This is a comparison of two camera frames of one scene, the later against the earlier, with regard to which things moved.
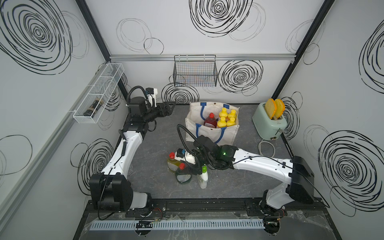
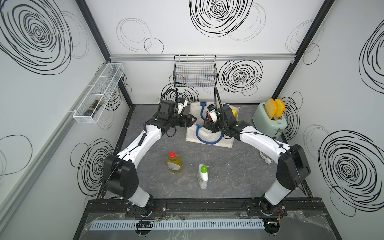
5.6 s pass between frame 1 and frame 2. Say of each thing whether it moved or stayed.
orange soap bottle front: stayed
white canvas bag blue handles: stayed
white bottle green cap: stayed
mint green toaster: stayed
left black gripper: moved
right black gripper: moved
